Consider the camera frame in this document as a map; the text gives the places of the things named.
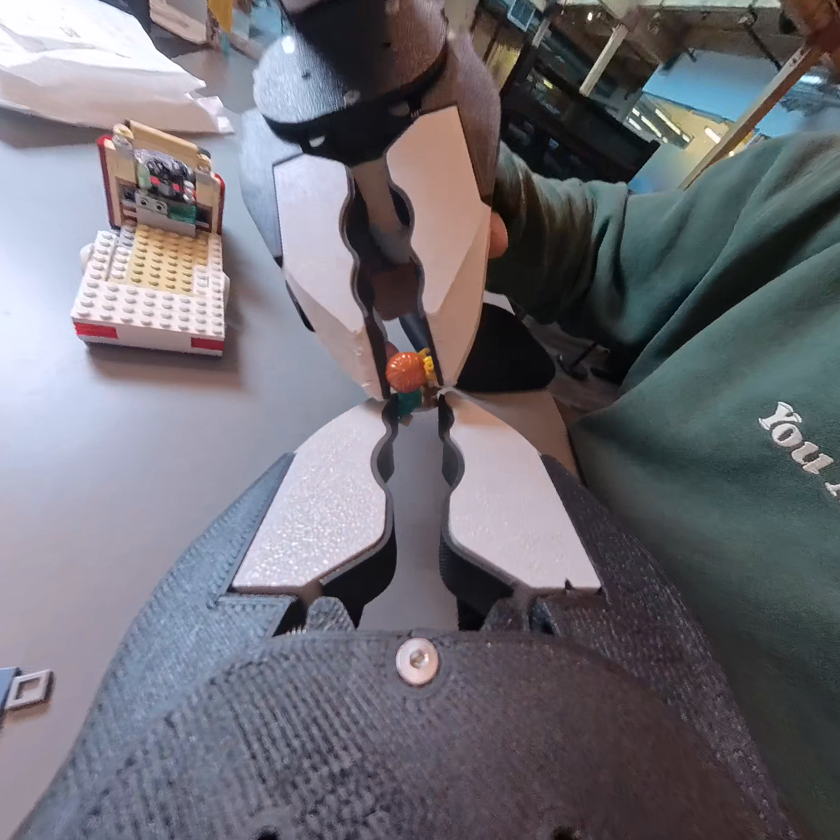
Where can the person's right hand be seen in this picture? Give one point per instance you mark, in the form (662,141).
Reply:
(499,236)

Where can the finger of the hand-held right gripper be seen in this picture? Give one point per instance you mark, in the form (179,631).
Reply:
(453,216)
(312,249)

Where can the person's torso green sweatshirt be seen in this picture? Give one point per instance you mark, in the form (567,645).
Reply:
(722,525)

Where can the black mesh cushion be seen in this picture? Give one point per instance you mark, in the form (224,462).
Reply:
(505,354)

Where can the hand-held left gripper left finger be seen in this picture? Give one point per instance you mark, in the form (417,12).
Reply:
(315,518)

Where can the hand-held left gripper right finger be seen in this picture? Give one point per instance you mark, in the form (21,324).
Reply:
(525,518)

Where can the white paper bag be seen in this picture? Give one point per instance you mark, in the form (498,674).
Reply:
(85,72)

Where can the white tan lego house model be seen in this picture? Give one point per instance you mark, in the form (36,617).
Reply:
(157,289)

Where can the yellow lego set box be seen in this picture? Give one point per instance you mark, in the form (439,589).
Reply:
(216,19)

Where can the pile of small lego pieces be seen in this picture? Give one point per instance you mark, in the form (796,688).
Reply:
(23,692)

